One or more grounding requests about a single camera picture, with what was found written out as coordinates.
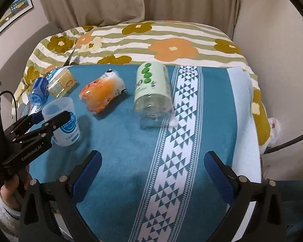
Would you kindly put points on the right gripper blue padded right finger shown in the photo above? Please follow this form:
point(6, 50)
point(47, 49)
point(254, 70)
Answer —
point(257, 203)

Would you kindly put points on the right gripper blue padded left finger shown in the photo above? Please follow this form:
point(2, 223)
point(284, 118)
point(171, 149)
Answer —
point(37, 222)

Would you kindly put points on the translucent white plastic cup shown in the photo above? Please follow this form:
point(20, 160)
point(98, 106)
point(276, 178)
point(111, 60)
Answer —
point(62, 111)

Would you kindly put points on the left hand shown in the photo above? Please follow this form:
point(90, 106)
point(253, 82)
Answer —
point(10, 194)

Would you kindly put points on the blue plastic bottle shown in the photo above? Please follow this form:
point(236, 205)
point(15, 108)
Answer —
point(37, 97)

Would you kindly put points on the yellow tea plastic bottle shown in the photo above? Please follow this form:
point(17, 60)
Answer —
point(60, 81)

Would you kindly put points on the orange juice plastic bottle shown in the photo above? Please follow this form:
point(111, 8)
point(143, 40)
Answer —
point(99, 93)

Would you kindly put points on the blue patterned tablecloth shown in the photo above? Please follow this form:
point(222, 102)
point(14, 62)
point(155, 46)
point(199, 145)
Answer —
point(152, 185)

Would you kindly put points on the green label clear bottle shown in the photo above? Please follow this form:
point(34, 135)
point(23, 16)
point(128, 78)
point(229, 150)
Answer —
point(153, 100)

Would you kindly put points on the floral striped bed quilt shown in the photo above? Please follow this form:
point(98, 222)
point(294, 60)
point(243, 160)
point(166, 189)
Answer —
point(170, 42)

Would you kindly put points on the beige curtain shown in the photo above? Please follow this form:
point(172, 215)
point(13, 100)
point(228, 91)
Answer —
point(73, 13)

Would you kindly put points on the framed houses wall picture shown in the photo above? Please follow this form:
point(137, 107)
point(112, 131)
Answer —
point(15, 10)

